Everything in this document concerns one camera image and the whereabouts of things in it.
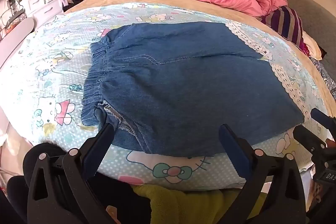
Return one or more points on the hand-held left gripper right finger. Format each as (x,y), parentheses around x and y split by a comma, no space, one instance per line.
(232,144)

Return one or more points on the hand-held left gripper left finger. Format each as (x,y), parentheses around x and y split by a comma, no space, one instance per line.
(101,144)

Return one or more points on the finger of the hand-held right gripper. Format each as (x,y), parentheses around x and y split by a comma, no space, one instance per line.
(305,136)
(318,115)

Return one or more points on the denim pants with lace hem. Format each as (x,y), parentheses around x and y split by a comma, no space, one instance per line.
(183,87)

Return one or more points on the blue patterned cloth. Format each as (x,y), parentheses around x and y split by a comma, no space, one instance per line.
(326,77)

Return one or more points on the dark cloth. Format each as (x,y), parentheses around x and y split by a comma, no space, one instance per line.
(123,195)

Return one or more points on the cream cloth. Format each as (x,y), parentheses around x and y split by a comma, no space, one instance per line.
(312,47)

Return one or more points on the yellow-green towel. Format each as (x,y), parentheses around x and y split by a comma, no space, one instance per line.
(189,205)

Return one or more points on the cartoon printed blanket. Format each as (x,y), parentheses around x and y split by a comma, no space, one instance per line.
(52,77)

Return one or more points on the purple striped cloth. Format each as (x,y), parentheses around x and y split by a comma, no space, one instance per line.
(286,24)

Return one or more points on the grey padded headboard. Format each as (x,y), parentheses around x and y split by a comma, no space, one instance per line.
(312,11)

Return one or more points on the pink bed footboard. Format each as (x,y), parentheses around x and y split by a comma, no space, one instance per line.
(15,37)

